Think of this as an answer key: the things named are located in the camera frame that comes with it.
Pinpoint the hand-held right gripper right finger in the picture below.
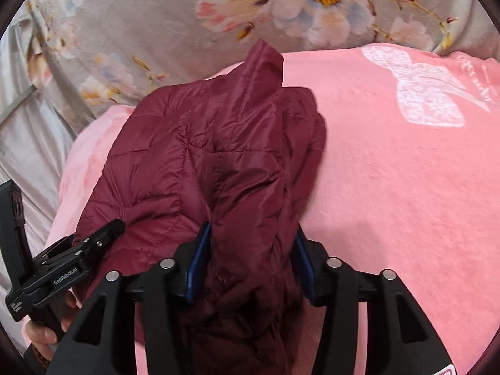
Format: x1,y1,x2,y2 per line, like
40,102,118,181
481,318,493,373
294,231,456,375

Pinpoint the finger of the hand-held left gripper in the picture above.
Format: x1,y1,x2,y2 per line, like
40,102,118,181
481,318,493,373
33,218,126,279

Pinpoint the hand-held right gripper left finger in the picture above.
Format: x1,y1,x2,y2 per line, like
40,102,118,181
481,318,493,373
49,222,213,375

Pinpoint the maroon puffer jacket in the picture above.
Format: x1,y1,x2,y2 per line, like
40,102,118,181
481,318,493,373
72,39,328,375

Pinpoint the person's left hand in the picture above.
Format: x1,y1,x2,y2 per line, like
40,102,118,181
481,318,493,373
24,289,81,362

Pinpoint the grey satin bedsheet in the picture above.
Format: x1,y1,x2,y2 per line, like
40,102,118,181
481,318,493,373
0,6,77,286

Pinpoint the pink fleece blanket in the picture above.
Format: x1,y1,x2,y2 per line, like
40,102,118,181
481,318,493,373
19,45,500,375

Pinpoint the grey floral quilt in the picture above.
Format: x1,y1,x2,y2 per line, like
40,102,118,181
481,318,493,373
23,0,495,120

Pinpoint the dark beaded bracelet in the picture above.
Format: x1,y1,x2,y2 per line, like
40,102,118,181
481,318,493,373
30,346,49,370

